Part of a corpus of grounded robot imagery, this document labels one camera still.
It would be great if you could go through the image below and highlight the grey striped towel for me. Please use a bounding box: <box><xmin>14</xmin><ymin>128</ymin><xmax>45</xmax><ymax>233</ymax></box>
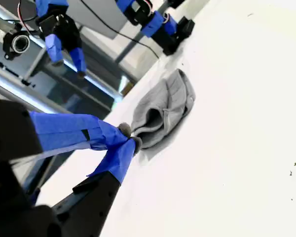
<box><xmin>130</xmin><ymin>68</ymin><xmax>196</xmax><ymax>150</ymax></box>

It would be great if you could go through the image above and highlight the grey flat panel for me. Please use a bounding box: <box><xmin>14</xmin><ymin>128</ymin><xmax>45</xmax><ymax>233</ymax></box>
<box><xmin>66</xmin><ymin>0</ymin><xmax>129</xmax><ymax>40</ymax></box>

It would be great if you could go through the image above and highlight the black silver camera box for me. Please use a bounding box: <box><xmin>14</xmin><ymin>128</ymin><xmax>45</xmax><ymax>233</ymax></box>
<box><xmin>0</xmin><ymin>17</ymin><xmax>32</xmax><ymax>60</ymax></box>

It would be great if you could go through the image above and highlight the metal frame rack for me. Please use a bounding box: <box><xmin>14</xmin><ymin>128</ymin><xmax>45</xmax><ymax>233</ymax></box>
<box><xmin>0</xmin><ymin>0</ymin><xmax>139</xmax><ymax>117</ymax></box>

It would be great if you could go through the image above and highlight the black camera cable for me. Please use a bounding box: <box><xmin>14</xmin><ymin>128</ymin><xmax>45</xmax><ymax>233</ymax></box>
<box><xmin>79</xmin><ymin>0</ymin><xmax>160</xmax><ymax>59</ymax></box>

